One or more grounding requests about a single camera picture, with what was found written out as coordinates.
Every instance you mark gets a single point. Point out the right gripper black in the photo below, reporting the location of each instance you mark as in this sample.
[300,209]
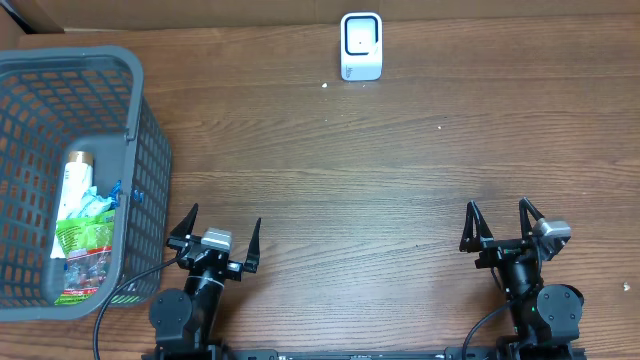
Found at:
[496,250]

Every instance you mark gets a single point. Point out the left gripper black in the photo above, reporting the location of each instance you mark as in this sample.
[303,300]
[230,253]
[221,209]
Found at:
[181,236]

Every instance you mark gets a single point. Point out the blue snack wrapper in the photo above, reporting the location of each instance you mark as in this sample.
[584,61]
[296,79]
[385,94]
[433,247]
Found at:
[114,195]

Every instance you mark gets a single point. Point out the green snack bag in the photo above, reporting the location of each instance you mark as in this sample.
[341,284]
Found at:
[87,245]

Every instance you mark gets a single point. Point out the teal tissue packet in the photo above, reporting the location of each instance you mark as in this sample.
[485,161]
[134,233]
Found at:
[91,204]

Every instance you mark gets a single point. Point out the white tube with gold cap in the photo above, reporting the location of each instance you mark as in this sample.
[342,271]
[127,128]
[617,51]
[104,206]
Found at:
[76,181]

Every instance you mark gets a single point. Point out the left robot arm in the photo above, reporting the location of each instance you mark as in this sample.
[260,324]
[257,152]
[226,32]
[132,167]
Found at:
[183,318]

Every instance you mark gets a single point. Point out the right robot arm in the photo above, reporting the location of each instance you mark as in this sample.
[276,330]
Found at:
[545,317]

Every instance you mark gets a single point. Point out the white barcode scanner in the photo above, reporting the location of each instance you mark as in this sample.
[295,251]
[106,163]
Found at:
[361,46]

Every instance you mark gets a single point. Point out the grey plastic basket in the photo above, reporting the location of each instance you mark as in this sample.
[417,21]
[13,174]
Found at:
[58,100]

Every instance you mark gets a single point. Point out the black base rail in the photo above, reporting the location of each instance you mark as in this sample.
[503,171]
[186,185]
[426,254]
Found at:
[449,353]

